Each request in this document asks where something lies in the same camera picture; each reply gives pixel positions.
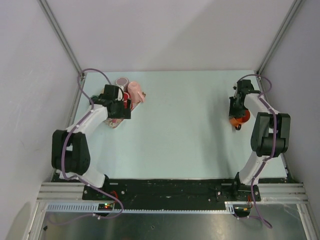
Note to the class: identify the pink mug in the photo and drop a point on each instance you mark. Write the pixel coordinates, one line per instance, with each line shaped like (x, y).
(135, 92)

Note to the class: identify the floral serving tray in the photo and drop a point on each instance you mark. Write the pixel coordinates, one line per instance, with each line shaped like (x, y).
(115, 122)

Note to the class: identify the orange mug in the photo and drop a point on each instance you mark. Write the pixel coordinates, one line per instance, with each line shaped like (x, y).
(238, 122)

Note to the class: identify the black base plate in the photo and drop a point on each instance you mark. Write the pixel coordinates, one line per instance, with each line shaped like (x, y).
(179, 194)

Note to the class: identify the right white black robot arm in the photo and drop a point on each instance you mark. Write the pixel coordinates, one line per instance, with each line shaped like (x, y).
(269, 138)

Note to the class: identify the right aluminium corner post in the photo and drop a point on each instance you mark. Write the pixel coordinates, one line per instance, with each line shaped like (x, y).
(283, 29)

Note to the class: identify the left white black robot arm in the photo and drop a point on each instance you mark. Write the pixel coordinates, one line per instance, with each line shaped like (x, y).
(70, 151)

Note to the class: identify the aluminium frame rail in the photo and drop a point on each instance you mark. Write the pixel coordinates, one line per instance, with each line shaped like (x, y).
(60, 192)

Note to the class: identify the red mug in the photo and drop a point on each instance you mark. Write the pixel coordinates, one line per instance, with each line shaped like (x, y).
(126, 96)

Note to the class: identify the white slotted cable duct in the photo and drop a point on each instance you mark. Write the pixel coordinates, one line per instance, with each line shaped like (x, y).
(61, 207)

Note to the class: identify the aluminium corner post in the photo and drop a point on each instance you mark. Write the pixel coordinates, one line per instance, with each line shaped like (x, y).
(51, 18)
(283, 29)

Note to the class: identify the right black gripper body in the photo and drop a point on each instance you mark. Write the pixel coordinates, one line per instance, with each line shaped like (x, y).
(235, 109)

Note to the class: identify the left aluminium corner post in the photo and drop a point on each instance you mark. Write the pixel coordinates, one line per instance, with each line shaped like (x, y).
(51, 18)

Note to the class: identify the purple mug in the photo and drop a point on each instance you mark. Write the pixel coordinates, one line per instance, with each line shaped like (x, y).
(122, 82)

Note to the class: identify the green mug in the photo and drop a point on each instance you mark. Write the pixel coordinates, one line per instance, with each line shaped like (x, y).
(94, 97)

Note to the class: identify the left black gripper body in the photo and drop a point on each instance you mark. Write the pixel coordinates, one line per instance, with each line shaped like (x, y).
(120, 113)

